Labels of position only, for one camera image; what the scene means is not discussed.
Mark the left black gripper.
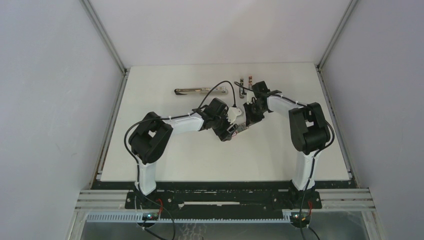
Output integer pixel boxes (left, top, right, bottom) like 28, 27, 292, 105
211, 109, 238, 142

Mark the red white staple box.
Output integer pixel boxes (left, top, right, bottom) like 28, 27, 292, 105
232, 123, 249, 137

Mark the small brown stapler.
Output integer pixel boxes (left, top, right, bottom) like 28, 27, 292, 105
238, 78, 247, 99

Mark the black and beige stapler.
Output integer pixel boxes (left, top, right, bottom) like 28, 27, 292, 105
173, 86, 229, 96

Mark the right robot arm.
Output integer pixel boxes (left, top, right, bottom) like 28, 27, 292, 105
243, 81, 335, 208

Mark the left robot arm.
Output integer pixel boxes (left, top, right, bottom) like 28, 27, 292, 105
124, 98, 243, 209

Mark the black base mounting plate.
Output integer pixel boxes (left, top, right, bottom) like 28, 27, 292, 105
77, 180, 361, 221

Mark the right green circuit board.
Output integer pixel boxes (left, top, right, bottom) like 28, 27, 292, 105
289, 212, 312, 229

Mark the green circuit board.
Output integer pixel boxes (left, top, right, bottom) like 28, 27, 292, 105
142, 213, 160, 221
289, 212, 312, 229

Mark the left green circuit board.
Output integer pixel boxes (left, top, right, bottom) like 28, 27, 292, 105
142, 213, 160, 221

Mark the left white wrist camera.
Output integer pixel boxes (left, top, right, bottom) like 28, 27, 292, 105
226, 106, 243, 124

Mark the right black camera cable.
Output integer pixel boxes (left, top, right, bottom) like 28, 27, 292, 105
233, 81, 336, 240

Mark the right corner frame post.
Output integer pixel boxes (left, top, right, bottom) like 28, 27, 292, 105
315, 0, 360, 73

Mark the corner frame post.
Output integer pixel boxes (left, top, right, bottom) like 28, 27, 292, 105
80, 0, 128, 92
315, 0, 360, 73

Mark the aluminium frame rail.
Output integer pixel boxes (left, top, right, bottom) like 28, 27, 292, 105
75, 188, 376, 212

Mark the white slotted cable duct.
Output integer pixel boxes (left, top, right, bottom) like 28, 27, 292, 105
85, 211, 292, 224

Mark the left corner frame post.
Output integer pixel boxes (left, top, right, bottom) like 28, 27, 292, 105
80, 0, 128, 92

